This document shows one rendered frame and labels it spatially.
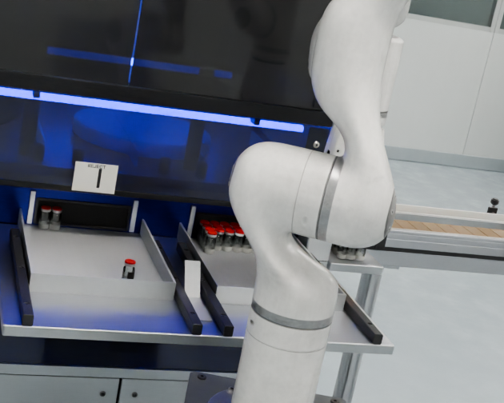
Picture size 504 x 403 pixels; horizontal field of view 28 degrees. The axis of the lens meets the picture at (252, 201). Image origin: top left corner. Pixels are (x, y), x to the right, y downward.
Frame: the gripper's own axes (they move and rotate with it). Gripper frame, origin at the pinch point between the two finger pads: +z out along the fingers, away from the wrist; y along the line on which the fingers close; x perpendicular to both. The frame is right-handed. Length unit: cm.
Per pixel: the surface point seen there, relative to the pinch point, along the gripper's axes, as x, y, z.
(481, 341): -181, -160, 110
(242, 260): -24.8, 8.4, 22.1
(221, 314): 7.1, 21.4, 20.4
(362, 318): 5.4, -6.5, 20.3
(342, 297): -2.0, -5.0, 19.3
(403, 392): -133, -101, 110
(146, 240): -29.3, 28.3, 21.0
